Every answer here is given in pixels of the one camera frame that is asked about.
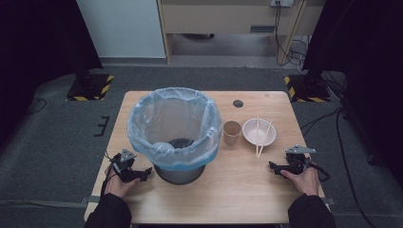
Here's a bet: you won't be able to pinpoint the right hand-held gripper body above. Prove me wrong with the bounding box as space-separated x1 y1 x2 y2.
283 144 317 176

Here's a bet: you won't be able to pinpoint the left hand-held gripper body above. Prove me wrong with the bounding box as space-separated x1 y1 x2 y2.
111 147 142 184

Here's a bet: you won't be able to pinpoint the grey trash bin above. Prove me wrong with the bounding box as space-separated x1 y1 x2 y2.
153 138 207 186

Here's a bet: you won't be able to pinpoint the white disposable bowl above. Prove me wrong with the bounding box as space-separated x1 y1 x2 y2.
241 118 278 147

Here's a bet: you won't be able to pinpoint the trash bin with blue bag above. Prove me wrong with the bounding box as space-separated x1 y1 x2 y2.
126 86 223 172

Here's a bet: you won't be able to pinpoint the person's right hand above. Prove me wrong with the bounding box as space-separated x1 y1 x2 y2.
279 166 320 197

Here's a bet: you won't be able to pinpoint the person's left hand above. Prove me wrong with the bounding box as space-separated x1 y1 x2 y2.
104 175 142 200

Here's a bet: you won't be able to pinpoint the brown paper cup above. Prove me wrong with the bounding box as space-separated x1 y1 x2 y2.
222 120 243 146

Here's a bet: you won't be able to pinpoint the black stand base striped tape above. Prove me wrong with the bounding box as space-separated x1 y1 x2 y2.
283 74 332 104
66 73 115 103

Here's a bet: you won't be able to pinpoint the dark curtain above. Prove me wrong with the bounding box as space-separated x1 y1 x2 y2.
0 0 104 146
302 0 403 188

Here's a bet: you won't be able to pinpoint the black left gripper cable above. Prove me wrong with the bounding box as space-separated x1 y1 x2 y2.
100 151 117 198

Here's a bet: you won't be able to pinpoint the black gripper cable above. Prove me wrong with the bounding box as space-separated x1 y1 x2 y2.
100 151 117 198
308 161 332 183

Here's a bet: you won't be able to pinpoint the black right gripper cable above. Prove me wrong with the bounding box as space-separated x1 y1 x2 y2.
308 161 332 183

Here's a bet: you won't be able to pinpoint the thin black floor cable loop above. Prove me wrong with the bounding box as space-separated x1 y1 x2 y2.
27 97 48 116

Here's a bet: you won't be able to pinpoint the black cables below outlet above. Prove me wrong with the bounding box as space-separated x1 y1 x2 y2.
274 1 310 67

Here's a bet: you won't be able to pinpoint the grey wall power outlet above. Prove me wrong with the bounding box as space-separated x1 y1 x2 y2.
270 0 294 8

